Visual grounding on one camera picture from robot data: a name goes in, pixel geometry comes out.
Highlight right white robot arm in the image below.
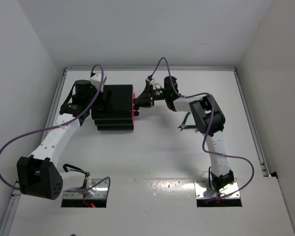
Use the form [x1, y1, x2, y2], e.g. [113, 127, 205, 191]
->
[134, 76, 235, 193]

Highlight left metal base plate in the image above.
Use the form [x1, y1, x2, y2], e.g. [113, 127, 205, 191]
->
[62, 177, 111, 200]

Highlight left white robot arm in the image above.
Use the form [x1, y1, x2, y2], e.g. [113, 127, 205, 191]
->
[17, 76, 106, 200]

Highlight green flush cutters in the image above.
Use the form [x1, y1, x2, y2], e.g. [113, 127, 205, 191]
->
[178, 112, 197, 131]

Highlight pink top drawer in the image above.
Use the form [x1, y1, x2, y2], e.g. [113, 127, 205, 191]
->
[132, 90, 136, 100]

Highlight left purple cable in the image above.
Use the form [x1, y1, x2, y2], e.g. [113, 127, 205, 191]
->
[0, 64, 111, 192]

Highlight metal base plate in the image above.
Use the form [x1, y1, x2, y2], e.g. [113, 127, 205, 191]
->
[194, 179, 240, 200]
[62, 177, 111, 200]

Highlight purple cable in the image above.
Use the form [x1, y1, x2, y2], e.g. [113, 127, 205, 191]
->
[0, 64, 111, 192]
[151, 57, 255, 203]

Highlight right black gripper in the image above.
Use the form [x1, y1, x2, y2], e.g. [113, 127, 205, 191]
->
[135, 84, 170, 108]

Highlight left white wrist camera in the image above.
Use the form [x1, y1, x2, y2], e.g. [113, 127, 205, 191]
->
[89, 73, 107, 92]

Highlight black drawer cabinet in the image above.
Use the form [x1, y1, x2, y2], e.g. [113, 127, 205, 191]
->
[91, 85, 134, 131]

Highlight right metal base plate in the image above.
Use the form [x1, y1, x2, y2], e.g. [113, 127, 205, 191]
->
[194, 179, 240, 200]

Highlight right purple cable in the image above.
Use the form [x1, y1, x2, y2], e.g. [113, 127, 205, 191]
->
[151, 57, 255, 203]

